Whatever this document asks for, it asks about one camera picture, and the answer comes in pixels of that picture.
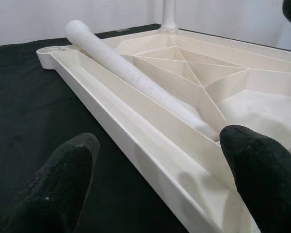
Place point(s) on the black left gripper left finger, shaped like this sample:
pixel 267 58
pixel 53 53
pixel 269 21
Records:
pixel 51 189

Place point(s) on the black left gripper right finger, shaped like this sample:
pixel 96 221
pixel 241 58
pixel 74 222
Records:
pixel 264 174

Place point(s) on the white plastic table leg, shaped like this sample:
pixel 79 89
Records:
pixel 169 14
pixel 135 75

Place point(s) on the black tablecloth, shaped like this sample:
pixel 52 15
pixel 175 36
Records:
pixel 26 97

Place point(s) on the white plastic table top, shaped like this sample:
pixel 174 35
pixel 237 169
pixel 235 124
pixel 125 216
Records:
pixel 160 150

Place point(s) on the grey tape strip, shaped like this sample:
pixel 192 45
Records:
pixel 124 30

